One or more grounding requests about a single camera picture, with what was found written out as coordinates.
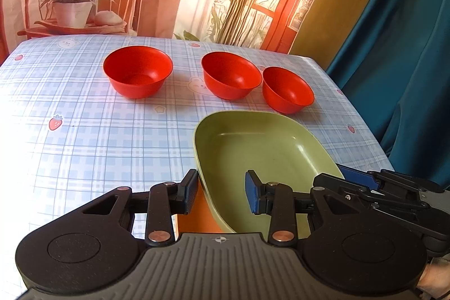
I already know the teal curtain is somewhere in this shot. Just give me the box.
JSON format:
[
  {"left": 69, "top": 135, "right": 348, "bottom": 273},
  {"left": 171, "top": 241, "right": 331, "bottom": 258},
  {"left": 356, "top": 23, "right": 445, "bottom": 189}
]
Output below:
[{"left": 325, "top": 0, "right": 450, "bottom": 191}]

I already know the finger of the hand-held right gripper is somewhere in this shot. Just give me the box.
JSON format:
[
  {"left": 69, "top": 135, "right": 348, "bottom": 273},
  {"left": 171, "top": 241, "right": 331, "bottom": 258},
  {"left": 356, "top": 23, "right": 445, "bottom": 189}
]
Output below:
[
  {"left": 335, "top": 163, "right": 382, "bottom": 191},
  {"left": 312, "top": 173, "right": 378, "bottom": 208}
]

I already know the green oval plate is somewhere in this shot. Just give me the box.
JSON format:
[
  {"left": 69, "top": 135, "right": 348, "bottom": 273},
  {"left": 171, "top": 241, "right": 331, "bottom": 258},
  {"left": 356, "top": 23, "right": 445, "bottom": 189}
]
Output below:
[{"left": 193, "top": 111, "right": 346, "bottom": 234}]

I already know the medium red bowl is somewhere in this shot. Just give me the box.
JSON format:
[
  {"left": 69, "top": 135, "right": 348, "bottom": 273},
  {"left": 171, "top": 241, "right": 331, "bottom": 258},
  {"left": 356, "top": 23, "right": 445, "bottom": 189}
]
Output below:
[{"left": 201, "top": 51, "right": 263, "bottom": 101}]

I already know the person's right forearm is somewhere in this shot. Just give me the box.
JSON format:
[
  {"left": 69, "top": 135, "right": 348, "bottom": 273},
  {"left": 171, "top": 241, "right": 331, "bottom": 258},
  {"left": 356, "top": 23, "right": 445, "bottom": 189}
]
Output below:
[{"left": 419, "top": 258, "right": 450, "bottom": 298}]

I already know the large red bowl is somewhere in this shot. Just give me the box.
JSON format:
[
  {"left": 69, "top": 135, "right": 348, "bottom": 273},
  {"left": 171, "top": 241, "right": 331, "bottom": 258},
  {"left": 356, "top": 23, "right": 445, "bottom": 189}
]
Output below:
[{"left": 103, "top": 46, "right": 174, "bottom": 100}]

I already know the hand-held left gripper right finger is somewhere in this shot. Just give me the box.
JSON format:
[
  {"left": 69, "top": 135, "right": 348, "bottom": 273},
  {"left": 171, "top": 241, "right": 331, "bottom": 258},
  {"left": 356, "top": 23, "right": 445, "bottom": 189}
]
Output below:
[{"left": 245, "top": 170, "right": 356, "bottom": 247}]

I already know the small red bowl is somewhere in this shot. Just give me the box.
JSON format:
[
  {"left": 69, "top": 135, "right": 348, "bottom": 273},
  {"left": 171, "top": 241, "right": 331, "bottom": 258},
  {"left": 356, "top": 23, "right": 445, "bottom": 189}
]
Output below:
[{"left": 262, "top": 66, "right": 315, "bottom": 114}]

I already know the orange plate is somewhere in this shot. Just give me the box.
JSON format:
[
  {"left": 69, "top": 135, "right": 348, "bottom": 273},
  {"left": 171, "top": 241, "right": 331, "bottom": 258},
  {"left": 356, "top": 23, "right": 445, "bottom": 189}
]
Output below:
[{"left": 177, "top": 181, "right": 231, "bottom": 234}]

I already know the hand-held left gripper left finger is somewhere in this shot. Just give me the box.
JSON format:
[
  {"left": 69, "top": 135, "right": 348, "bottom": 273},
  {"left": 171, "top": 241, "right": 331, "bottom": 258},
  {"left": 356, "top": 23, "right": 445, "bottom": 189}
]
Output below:
[{"left": 82, "top": 169, "right": 200, "bottom": 247}]

